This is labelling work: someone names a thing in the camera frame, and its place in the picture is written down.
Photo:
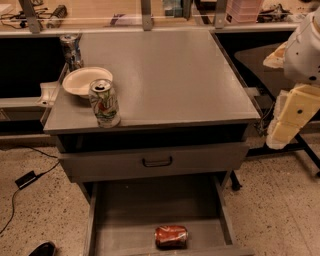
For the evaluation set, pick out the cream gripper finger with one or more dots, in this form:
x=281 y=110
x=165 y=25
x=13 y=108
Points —
x=293 y=110
x=276 y=58

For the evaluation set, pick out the red coke can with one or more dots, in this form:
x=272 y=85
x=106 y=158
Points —
x=171 y=236

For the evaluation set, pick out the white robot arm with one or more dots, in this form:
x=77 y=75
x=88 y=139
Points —
x=299 y=57

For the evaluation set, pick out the grey drawer cabinet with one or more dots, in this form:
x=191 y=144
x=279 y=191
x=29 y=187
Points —
x=174 y=89

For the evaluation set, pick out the green white soda can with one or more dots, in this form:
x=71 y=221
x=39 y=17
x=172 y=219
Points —
x=104 y=103

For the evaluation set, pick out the open middle drawer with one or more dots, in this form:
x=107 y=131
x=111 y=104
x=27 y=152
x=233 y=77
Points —
x=125 y=214

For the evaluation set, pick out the black chair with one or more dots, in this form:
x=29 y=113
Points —
x=263 y=85

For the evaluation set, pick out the white bowl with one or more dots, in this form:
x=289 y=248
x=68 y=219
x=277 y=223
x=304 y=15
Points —
x=78 y=82

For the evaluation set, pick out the black power adapter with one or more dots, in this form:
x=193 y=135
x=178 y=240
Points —
x=26 y=180

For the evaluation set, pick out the black shoe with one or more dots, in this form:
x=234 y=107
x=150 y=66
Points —
x=45 y=249

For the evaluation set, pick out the top drawer with handle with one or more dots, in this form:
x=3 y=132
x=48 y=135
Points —
x=152 y=162

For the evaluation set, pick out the white plastic bracket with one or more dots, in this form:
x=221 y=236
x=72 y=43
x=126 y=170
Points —
x=49 y=92

